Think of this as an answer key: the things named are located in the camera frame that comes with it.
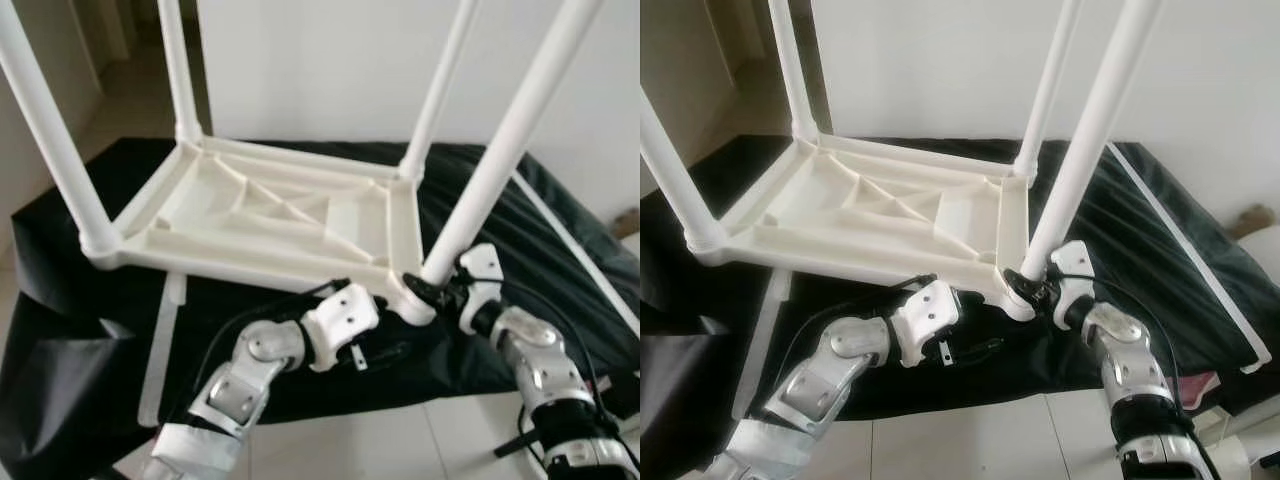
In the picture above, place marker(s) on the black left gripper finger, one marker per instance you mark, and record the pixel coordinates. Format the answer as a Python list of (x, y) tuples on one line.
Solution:
[(970, 297)]

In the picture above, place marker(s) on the brown wooden object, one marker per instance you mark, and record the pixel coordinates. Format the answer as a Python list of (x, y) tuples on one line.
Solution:
[(627, 222)]

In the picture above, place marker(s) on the pink rounded object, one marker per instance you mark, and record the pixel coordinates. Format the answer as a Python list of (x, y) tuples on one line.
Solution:
[(1200, 387)]

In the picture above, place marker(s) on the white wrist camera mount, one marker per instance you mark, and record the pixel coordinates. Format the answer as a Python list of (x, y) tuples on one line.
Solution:
[(925, 315), (340, 320), (485, 280), (1075, 275)]

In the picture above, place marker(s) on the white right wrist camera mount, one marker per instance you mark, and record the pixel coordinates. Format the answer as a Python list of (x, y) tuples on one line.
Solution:
[(485, 280), (1075, 275)]

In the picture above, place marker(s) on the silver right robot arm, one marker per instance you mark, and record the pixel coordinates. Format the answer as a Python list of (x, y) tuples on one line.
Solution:
[(1140, 370), (550, 375)]

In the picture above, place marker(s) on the white plastic table top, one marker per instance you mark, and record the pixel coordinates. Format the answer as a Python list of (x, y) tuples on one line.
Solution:
[(810, 210), (200, 215)]

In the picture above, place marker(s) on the black tablecloth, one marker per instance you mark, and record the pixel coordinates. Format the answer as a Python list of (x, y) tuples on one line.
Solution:
[(1170, 300), (570, 320)]

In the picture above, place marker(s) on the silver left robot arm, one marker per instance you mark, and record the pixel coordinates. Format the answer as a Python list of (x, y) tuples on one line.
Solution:
[(235, 385), (820, 380)]

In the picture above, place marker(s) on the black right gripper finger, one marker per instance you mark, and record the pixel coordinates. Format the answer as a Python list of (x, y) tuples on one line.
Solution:
[(422, 288), (1020, 282)]

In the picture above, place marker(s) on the white floor fan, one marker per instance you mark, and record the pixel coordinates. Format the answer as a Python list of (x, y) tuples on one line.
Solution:
[(1245, 445)]

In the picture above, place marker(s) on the white tape strip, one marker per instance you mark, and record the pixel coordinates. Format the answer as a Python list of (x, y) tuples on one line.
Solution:
[(1185, 250), (585, 260), (160, 350), (760, 345)]

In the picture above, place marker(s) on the white rounded object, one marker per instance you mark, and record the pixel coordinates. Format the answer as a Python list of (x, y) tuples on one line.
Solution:
[(1262, 250)]

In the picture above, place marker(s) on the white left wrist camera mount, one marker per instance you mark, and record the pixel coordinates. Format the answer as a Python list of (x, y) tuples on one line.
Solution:
[(925, 315), (340, 320)]

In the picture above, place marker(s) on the black metal table leg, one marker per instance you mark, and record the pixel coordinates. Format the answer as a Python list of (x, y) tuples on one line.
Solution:
[(515, 443)]

